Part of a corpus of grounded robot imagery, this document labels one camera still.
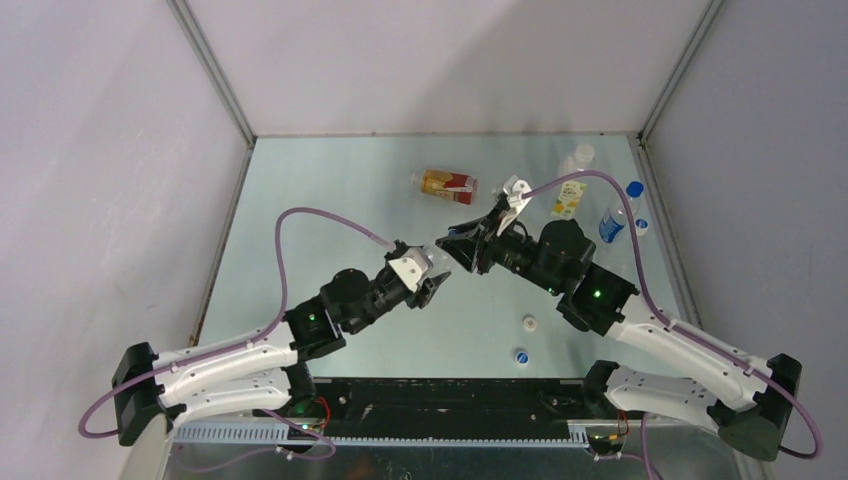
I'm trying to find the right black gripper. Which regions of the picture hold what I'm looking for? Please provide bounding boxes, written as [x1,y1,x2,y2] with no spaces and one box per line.
[438,203,563,295]

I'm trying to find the clear crushed plastic bottle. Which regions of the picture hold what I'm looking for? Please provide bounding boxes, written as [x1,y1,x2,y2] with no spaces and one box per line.
[423,243,455,277]

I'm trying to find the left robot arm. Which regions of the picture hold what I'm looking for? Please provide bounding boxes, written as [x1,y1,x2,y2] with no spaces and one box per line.
[112,242,451,446]

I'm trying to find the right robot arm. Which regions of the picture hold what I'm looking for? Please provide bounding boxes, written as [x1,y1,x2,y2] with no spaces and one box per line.
[436,212,801,462]

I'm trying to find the orange red label bottle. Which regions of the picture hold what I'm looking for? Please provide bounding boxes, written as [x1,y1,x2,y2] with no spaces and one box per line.
[410,169,478,205]

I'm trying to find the clear bottle yellow label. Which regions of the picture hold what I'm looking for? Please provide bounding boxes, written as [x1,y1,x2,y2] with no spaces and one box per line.
[551,144,595,220]

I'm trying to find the blue label water bottle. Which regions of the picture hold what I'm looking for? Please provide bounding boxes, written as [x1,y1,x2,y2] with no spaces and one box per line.
[598,181,645,244]

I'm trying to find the clear bottle white cap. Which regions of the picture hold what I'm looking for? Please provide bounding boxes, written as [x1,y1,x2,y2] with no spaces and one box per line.
[621,218,650,256]

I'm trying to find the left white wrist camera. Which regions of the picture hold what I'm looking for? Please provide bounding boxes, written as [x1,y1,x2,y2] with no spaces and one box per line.
[388,246,429,293]

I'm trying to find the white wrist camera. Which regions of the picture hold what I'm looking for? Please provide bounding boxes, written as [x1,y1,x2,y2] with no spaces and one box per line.
[492,175,532,236]
[388,246,429,293]

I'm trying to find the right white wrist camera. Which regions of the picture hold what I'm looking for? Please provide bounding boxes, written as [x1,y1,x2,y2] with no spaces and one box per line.
[492,175,532,236]

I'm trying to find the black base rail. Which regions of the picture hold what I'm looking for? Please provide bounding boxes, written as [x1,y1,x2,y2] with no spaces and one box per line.
[278,378,636,441]

